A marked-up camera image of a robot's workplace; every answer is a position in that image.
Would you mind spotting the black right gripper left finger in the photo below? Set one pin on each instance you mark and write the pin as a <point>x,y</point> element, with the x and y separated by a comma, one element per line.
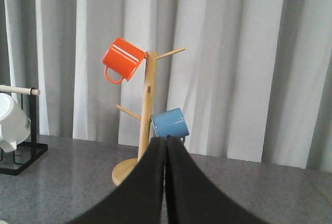
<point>138,199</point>

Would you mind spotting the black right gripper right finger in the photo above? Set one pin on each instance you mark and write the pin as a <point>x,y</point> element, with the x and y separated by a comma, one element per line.
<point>191,197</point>

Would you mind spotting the wooden mug tree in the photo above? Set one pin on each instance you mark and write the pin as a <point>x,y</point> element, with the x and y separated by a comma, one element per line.
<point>124,168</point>

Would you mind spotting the blue mug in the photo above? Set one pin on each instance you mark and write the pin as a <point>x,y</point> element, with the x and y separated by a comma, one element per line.
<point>171,123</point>

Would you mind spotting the grey white curtain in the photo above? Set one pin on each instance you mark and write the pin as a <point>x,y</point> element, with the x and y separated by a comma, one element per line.
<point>254,82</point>

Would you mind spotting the orange mug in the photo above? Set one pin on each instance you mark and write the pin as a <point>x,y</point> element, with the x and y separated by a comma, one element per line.
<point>124,58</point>

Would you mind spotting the white ribbed mug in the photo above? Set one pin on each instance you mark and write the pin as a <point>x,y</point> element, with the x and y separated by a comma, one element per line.
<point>15,124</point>

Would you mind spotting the black wire mug rack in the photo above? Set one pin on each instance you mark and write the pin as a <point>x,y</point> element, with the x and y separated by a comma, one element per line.
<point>15,162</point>

